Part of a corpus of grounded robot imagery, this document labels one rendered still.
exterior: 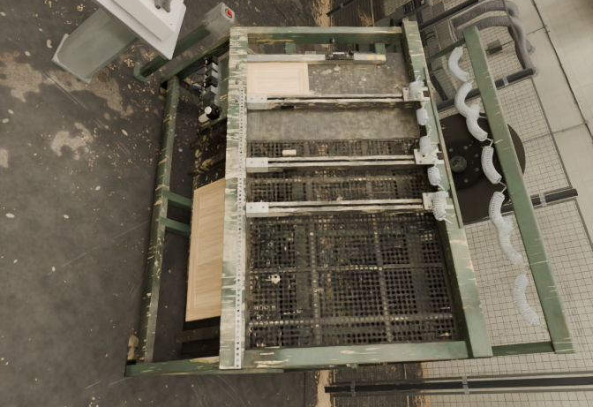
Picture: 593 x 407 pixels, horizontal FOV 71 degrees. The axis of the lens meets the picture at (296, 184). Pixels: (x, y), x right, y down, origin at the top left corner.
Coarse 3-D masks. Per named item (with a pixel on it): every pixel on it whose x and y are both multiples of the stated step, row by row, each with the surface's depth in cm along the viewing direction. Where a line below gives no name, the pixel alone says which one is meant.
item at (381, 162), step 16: (256, 160) 244; (272, 160) 245; (288, 160) 245; (304, 160) 246; (320, 160) 247; (336, 160) 248; (352, 160) 248; (368, 160) 249; (384, 160) 250; (400, 160) 251; (416, 160) 245; (432, 160) 245
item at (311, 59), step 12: (252, 60) 281; (264, 60) 281; (276, 60) 282; (288, 60) 282; (300, 60) 283; (312, 60) 283; (324, 60) 284; (336, 60) 284; (348, 60) 285; (360, 60) 285; (372, 60) 286; (384, 60) 286
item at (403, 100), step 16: (256, 96) 264; (272, 96) 265; (288, 96) 265; (304, 96) 266; (320, 96) 266; (336, 96) 267; (352, 96) 267; (368, 96) 268; (384, 96) 269; (400, 96) 269
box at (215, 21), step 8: (216, 8) 274; (224, 8) 272; (208, 16) 277; (216, 16) 270; (224, 16) 269; (232, 16) 277; (208, 24) 274; (216, 24) 274; (224, 24) 275; (232, 24) 275; (216, 32) 281
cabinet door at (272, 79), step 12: (252, 72) 279; (264, 72) 280; (276, 72) 280; (288, 72) 281; (300, 72) 281; (252, 84) 275; (264, 84) 276; (276, 84) 276; (288, 84) 276; (300, 84) 277
